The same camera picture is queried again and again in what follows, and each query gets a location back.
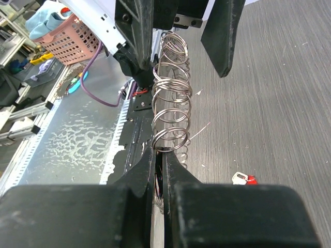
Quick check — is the pink laundry basket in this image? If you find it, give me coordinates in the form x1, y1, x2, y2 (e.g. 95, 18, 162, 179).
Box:
34, 14, 99, 65

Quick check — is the light blue cloth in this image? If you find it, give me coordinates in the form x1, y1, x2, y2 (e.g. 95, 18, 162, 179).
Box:
25, 1, 72, 40

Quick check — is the red tagged key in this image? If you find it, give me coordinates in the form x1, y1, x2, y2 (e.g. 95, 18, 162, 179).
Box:
232, 172, 258, 185

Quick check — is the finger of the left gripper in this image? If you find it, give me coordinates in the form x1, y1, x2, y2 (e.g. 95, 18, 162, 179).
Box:
201, 0, 245, 78
115, 0, 179, 88

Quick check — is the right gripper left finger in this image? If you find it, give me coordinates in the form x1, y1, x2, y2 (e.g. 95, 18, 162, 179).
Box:
1, 148, 155, 247

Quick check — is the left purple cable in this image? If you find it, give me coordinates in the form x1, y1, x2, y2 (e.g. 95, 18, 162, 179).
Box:
80, 41, 130, 107

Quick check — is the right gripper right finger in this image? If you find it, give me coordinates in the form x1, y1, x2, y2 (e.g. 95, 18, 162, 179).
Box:
162, 151, 321, 247

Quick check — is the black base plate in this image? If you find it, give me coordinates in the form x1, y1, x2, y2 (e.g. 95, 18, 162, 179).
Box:
107, 89, 154, 184

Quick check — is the metal disc keyring holder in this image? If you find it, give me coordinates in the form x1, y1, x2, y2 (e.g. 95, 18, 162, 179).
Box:
151, 30, 193, 215

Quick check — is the grey cable duct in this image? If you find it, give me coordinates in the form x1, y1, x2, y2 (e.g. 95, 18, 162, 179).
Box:
99, 99, 130, 185

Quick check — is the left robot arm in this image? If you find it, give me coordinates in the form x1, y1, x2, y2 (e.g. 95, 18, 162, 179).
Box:
64, 1, 245, 88

